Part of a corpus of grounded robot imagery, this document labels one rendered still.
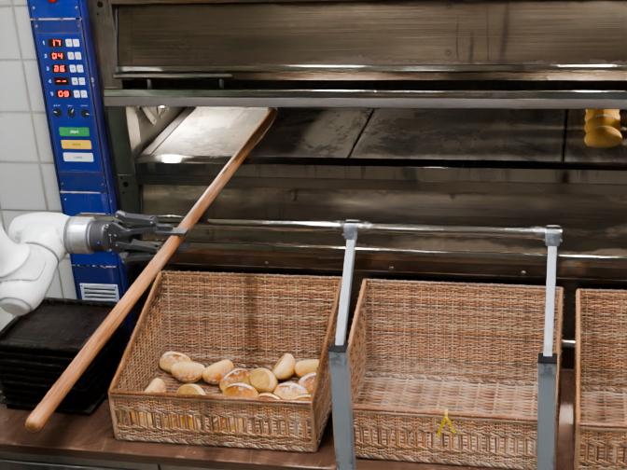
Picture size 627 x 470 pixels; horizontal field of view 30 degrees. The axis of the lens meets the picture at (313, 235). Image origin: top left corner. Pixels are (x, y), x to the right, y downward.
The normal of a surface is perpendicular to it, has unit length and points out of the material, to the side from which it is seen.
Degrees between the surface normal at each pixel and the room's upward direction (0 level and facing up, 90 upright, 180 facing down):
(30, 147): 90
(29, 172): 90
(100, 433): 0
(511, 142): 0
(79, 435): 0
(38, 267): 67
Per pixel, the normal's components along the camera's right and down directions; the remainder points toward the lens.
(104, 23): -0.22, 0.41
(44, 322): -0.07, -0.91
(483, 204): -0.23, 0.07
